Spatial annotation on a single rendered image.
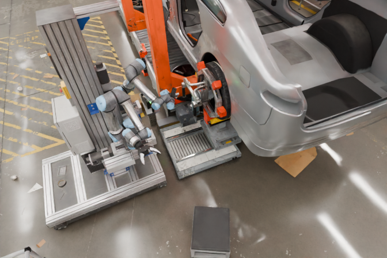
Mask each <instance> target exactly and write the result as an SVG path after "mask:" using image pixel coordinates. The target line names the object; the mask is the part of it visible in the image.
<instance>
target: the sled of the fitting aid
mask: <svg viewBox="0 0 387 258"><path fill-rule="evenodd" d="M200 125H201V126H202V128H203V130H204V131H205V133H206V135H207V137H208V139H209V140H210V142H211V144H212V146H213V147H214V149H215V151H217V150H220V149H224V148H226V147H229V146H232V145H235V144H237V143H240V142H241V137H240V136H239V135H237V136H235V137H232V138H229V139H227V140H224V141H221V142H218V143H216V141H215V140H214V138H213V136H212V135H211V133H210V132H209V130H208V128H207V126H206V125H205V123H204V119H203V120H201V121H200Z"/></svg>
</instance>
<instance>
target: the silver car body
mask: <svg viewBox="0 0 387 258"><path fill-rule="evenodd" d="M162 5H163V6H164V7H166V9H167V10H168V11H169V13H170V15H169V16H168V20H167V26H168V31H169V32H170V33H171V35H172V36H173V38H174V39H175V41H176V42H177V44H178V45H179V47H180V49H181V50H182V52H183V54H184V55H185V57H186V58H187V60H188V61H189V63H190V64H191V66H192V67H193V69H194V70H195V71H196V73H197V72H198V68H197V65H196V64H197V63H198V62H200V60H201V57H202V55H203V53H204V52H206V51H208V52H211V53H212V54H213V55H214V56H215V57H216V58H217V60H218V62H219V64H220V65H221V67H222V70H223V72H224V75H225V78H226V81H227V85H228V88H229V93H230V101H231V110H232V112H231V119H230V123H231V124H232V126H233V127H234V129H235V130H236V131H237V133H238V135H239V136H240V137H241V139H242V140H243V142H244V143H245V145H246V146H247V148H248V149H249V150H250V151H251V152H252V153H253V154H255V155H258V156H262V157H277V156H282V155H288V154H293V153H296V152H299V151H303V150H306V149H309V148H312V147H315V146H318V145H321V144H323V143H326V142H329V141H332V140H334V139H337V138H340V137H341V136H344V135H347V134H350V133H352V132H354V131H357V130H360V129H362V128H365V127H367V126H370V125H372V124H374V123H376V122H379V121H381V120H383V119H385V118H387V0H331V1H329V2H328V3H327V4H326V5H324V6H323V7H322V8H321V10H319V11H318V12H317V13H316V14H314V15H312V16H310V17H305V16H303V15H302V14H301V13H299V12H297V11H296V10H294V9H293V8H292V7H291V6H290V3H289V0H162Z"/></svg>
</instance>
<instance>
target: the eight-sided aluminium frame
mask: <svg viewBox="0 0 387 258"><path fill-rule="evenodd" d="M203 74H204V75H205V77H206V78H207V80H208V81H209V83H210V85H211V84H212V83H213V82H214V81H216V79H215V78H214V76H213V75H212V74H211V73H210V71H209V70H208V68H205V69H201V70H200V71H198V72H197V74H196V75H197V83H199V82H203ZM208 75H209V76H208ZM199 77H200V79H199ZM210 77H211V78H210ZM211 89H212V91H213V95H214V98H215V113H214V112H213V110H212V109H211V107H210V106H209V104H208V102H204V103H202V106H203V107H204V108H205V110H206V112H207V113H208V115H209V117H219V115H218V114H217V108H218V107H221V106H222V98H221V95H220V92H219V89H217V90H216V91H217V95H218V98H217V95H216V92H215V90H213V87H212V85H211ZM218 104H219V106H218ZM206 106H207V107H208V109H209V110H210V111H209V110H208V109H207V107H206Z"/></svg>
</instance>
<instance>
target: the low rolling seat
mask: <svg viewBox="0 0 387 258"><path fill-rule="evenodd" d="M229 257H230V209H229V208H223V207H205V206H195V207H194V211H193V224H192V238H191V258H229Z"/></svg>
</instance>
